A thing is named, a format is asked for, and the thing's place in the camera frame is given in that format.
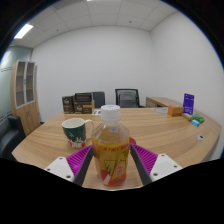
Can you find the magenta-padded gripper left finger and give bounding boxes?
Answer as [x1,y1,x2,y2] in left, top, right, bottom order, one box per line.
[43,144,95,187]

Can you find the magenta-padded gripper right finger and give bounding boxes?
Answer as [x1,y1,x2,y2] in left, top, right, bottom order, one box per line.
[129,143,184,186]

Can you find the yellow drink bottle white cap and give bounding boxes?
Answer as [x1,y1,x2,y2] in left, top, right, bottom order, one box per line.
[91,104,131,187]

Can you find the green mug with red print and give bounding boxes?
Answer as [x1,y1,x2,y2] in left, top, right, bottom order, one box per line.
[61,117,95,149]

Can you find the orange cardboard box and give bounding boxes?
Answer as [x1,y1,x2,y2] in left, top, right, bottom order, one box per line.
[167,105,185,117]

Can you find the small dark brown carton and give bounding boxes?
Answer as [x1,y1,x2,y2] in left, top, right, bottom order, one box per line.
[61,95,76,115]

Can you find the large dark brown carton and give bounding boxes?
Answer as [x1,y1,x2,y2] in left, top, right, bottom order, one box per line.
[73,92,96,115]

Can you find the yellowish flat small box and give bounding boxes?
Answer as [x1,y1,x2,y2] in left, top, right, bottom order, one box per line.
[181,112,195,121]

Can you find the wooden side desk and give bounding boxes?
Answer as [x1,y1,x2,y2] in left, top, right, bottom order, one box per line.
[145,96,184,109]

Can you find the black mesh office chair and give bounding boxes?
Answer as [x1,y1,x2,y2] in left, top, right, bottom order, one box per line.
[114,88,144,109]

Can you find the wooden shelf cabinet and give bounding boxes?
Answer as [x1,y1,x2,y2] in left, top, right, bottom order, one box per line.
[9,59,42,136]

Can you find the green small box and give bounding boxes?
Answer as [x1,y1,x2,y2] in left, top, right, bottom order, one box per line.
[192,113,206,123]

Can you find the upright purple box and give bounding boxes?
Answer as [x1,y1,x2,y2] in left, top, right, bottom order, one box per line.
[182,92,195,116]

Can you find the black leather sofa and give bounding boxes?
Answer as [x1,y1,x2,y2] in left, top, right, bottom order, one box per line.
[0,114,27,161]

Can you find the rectangular ceiling light panel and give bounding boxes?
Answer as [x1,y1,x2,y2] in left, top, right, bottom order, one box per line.
[13,23,34,40]

